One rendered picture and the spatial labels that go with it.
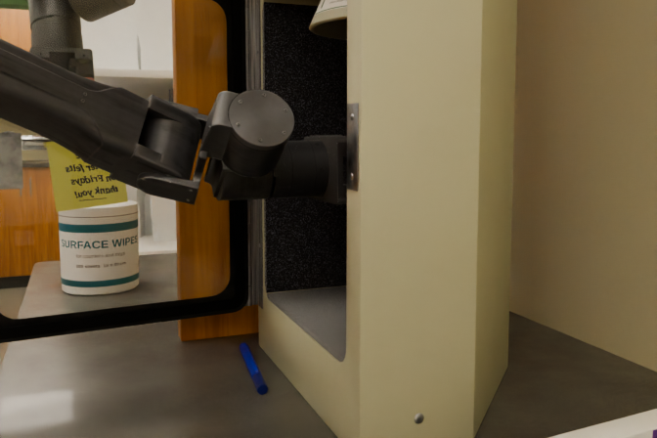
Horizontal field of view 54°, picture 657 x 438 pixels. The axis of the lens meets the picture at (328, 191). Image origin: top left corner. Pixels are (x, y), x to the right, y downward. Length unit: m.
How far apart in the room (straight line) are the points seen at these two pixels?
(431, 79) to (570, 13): 0.47
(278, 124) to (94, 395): 0.36
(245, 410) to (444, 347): 0.21
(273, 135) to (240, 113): 0.03
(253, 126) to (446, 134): 0.16
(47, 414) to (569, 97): 0.75
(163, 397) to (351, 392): 0.23
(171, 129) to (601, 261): 0.58
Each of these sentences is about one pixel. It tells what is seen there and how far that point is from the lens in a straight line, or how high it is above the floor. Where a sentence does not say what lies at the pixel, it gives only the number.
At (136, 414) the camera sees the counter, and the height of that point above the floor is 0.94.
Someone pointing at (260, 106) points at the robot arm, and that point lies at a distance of 0.56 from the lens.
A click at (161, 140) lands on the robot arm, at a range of 0.61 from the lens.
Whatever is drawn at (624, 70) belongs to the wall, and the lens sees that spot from 0.90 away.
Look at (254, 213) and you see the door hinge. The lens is 0.82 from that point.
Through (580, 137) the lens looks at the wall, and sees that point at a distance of 0.95.
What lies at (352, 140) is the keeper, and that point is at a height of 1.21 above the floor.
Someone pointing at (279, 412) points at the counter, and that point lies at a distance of 0.67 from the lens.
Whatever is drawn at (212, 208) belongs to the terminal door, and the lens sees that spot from 0.79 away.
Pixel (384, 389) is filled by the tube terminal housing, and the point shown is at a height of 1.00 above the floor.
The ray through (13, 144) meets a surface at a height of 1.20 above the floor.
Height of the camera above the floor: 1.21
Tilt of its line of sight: 5 degrees down
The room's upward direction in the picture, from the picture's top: straight up
